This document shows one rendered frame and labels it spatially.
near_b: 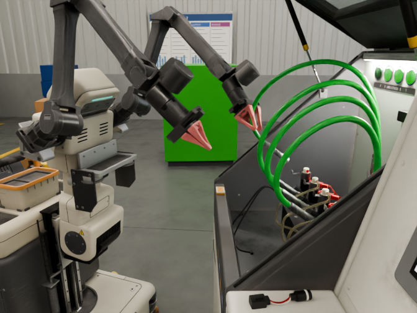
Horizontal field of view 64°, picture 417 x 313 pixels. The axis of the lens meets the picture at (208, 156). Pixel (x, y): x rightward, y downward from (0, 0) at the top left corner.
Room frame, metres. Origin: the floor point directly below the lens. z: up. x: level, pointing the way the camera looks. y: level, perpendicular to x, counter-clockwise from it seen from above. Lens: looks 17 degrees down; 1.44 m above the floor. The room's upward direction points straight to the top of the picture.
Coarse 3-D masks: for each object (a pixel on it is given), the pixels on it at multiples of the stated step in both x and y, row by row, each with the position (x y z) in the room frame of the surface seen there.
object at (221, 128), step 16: (192, 64) 4.68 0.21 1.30; (192, 80) 4.20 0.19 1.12; (208, 80) 4.21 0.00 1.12; (176, 96) 4.20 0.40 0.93; (192, 96) 4.20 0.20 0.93; (208, 96) 4.21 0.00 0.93; (224, 96) 4.22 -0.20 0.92; (208, 112) 4.21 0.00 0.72; (224, 112) 4.22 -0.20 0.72; (208, 128) 4.21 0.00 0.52; (224, 128) 4.22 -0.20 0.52; (176, 144) 4.19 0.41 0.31; (192, 144) 4.20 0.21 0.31; (224, 144) 4.22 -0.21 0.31; (176, 160) 4.19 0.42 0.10; (192, 160) 4.20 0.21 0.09; (208, 160) 4.21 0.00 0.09; (224, 160) 4.22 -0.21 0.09
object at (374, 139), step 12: (324, 120) 0.69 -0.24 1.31; (336, 120) 0.69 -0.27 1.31; (348, 120) 0.69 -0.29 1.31; (360, 120) 0.69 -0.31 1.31; (312, 132) 0.68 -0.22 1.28; (372, 132) 0.69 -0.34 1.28; (372, 144) 0.69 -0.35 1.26; (288, 156) 0.68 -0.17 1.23; (276, 168) 0.69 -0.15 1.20; (276, 180) 0.68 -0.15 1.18; (276, 192) 0.68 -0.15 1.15; (288, 204) 0.68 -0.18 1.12; (300, 216) 0.68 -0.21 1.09; (312, 216) 0.69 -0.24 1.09
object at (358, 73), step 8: (304, 64) 1.01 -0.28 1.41; (312, 64) 1.00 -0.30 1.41; (336, 64) 0.98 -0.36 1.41; (344, 64) 0.97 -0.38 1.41; (288, 72) 1.03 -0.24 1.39; (352, 72) 0.97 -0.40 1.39; (360, 72) 0.96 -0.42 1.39; (272, 80) 1.05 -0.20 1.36; (264, 88) 1.05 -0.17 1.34; (368, 88) 0.95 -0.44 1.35; (256, 96) 1.07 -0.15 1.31; (256, 104) 1.07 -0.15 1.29; (376, 104) 0.94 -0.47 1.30; (256, 136) 1.06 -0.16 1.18
